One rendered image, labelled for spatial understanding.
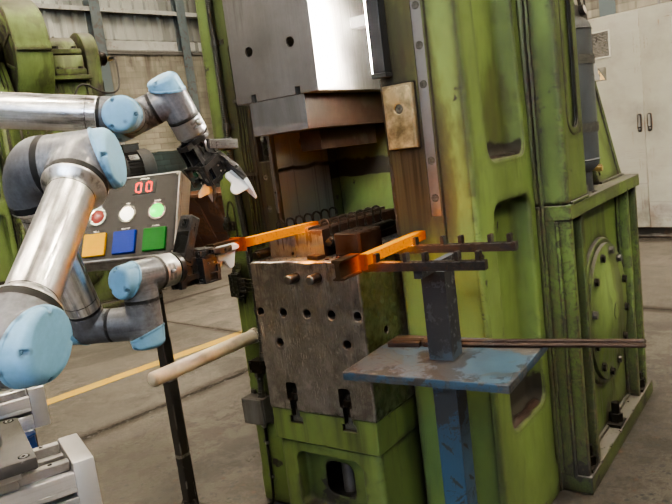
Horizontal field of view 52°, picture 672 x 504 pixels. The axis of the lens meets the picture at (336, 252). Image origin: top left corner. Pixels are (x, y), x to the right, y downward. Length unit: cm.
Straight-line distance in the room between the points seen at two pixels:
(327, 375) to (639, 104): 548
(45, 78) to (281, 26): 487
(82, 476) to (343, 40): 132
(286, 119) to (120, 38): 935
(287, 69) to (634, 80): 539
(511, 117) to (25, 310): 153
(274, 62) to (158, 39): 964
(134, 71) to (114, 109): 954
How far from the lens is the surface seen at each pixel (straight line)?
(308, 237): 194
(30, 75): 664
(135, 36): 1136
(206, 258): 164
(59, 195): 127
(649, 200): 706
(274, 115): 197
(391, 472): 203
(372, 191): 237
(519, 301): 223
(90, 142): 133
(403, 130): 187
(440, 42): 186
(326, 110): 197
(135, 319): 154
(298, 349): 199
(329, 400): 198
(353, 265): 149
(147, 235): 216
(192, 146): 166
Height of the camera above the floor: 121
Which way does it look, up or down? 9 degrees down
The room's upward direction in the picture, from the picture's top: 7 degrees counter-clockwise
